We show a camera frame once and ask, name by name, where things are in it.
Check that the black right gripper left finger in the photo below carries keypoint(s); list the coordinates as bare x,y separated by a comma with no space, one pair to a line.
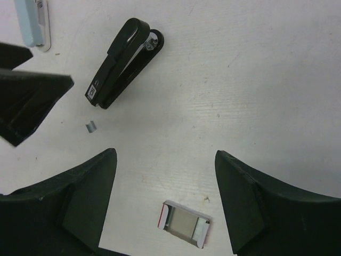
62,215

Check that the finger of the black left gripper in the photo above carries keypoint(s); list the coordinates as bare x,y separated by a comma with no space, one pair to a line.
26,99
12,56

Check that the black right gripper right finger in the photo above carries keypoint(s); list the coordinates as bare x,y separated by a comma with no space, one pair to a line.
266,216

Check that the light blue white stapler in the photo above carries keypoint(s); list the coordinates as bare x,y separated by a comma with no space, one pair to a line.
34,22

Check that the small staple strip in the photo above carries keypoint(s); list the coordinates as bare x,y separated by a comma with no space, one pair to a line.
91,127

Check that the open staple box tray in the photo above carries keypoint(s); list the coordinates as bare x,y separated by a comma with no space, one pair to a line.
185,223

